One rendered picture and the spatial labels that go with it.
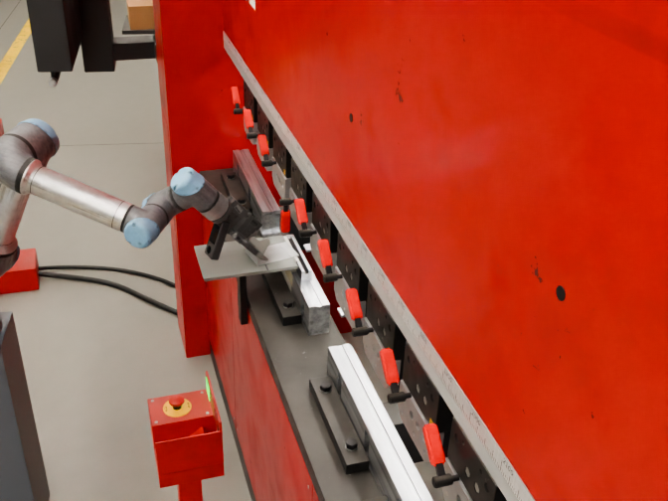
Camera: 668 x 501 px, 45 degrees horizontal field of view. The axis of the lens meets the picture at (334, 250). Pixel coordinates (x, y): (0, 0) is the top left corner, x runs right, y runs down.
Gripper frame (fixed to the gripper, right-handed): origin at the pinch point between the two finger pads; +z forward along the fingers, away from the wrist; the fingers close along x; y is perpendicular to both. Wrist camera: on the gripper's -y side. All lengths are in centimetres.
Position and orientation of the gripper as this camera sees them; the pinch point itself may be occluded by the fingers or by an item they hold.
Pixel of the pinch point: (257, 253)
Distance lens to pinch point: 230.9
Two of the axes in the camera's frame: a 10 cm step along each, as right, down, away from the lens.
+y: 6.9, -7.2, 0.0
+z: 5.4, 5.2, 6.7
